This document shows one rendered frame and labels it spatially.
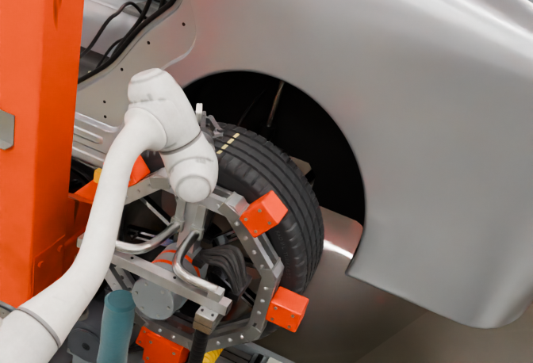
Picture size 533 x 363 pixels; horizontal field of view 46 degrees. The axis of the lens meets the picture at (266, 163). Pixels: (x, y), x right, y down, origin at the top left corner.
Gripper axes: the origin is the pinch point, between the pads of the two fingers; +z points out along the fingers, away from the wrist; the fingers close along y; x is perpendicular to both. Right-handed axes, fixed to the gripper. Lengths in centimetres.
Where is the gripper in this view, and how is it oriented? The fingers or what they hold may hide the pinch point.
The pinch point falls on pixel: (198, 112)
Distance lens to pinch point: 168.5
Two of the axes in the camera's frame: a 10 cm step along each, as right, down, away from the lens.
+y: 10.0, 0.3, 0.9
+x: 0.6, -8.9, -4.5
